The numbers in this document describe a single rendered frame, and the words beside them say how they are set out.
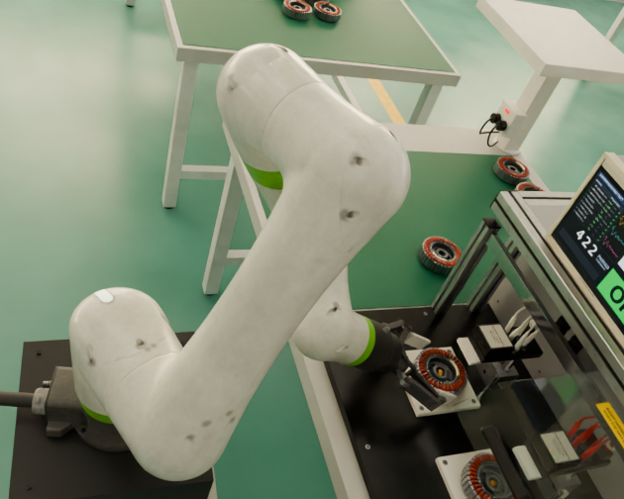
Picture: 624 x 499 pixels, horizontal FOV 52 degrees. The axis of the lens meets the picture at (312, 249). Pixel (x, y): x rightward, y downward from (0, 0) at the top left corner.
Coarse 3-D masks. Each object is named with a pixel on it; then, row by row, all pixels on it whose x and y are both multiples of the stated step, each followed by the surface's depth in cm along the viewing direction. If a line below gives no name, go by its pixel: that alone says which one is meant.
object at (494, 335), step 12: (492, 324) 130; (468, 336) 131; (480, 336) 127; (492, 336) 128; (504, 336) 129; (468, 348) 129; (480, 348) 127; (492, 348) 125; (504, 348) 126; (528, 348) 131; (540, 348) 132; (468, 360) 127; (480, 360) 127; (492, 360) 128; (504, 360) 129; (516, 360) 133
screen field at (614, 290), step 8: (616, 272) 107; (608, 280) 108; (616, 280) 107; (600, 288) 110; (608, 288) 108; (616, 288) 107; (608, 296) 108; (616, 296) 107; (616, 304) 107; (616, 312) 107
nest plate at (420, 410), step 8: (408, 352) 137; (416, 352) 138; (408, 368) 134; (464, 392) 134; (472, 392) 134; (416, 400) 129; (456, 400) 132; (416, 408) 128; (424, 408) 128; (440, 408) 129; (448, 408) 130; (416, 416) 128
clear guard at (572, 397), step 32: (512, 384) 100; (544, 384) 102; (576, 384) 104; (608, 384) 106; (480, 416) 99; (512, 416) 96; (544, 416) 98; (576, 416) 99; (480, 448) 96; (512, 448) 94; (544, 448) 93; (576, 448) 95; (608, 448) 97; (544, 480) 90; (576, 480) 91; (608, 480) 92
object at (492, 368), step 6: (480, 366) 140; (486, 366) 138; (492, 366) 136; (498, 366) 136; (504, 366) 136; (480, 372) 140; (486, 372) 138; (492, 372) 136; (498, 372) 134; (504, 372) 135; (510, 372) 135; (516, 372) 136; (486, 378) 138; (498, 378) 134; (504, 378) 135; (510, 378) 136; (486, 384) 138
